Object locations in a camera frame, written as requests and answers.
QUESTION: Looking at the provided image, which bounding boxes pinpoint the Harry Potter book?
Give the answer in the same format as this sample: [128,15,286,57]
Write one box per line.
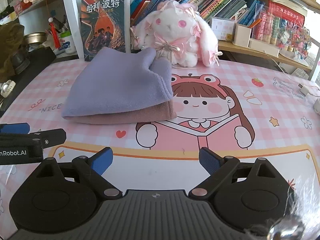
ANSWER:
[80,0,131,61]

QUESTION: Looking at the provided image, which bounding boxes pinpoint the white small storage box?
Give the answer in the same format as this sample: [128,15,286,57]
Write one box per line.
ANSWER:
[232,23,252,48]

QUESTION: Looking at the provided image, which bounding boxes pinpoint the red tassel ornament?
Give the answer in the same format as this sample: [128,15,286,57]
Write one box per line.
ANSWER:
[48,17,61,49]

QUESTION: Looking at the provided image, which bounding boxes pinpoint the white smart watch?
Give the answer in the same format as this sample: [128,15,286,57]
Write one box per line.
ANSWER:
[0,80,16,98]

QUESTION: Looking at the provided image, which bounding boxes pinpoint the purple and pink knit sweater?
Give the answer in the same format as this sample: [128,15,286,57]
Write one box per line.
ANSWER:
[62,48,176,125]

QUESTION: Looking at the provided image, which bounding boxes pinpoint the white pink plush bunny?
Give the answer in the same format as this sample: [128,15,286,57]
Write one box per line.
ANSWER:
[130,0,222,68]

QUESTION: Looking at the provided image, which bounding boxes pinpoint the red box on shelf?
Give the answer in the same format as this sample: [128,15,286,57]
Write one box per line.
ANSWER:
[268,2,305,27]

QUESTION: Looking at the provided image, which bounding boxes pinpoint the pink checkered cartoon table mat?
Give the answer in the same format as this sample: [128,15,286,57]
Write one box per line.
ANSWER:
[1,60,319,190]

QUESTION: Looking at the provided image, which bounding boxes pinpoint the metal bowl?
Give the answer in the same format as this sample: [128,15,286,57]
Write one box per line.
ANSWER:
[23,32,47,45]

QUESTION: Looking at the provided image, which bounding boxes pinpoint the white green-lid jar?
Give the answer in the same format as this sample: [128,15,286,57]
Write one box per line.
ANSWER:
[60,30,76,54]

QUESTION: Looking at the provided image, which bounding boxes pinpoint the olive brown jacket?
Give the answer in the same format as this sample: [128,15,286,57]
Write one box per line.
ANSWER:
[0,22,24,83]

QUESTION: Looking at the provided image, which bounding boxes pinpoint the white wooden bookshelf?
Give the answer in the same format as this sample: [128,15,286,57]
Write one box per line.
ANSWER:
[0,0,320,81]

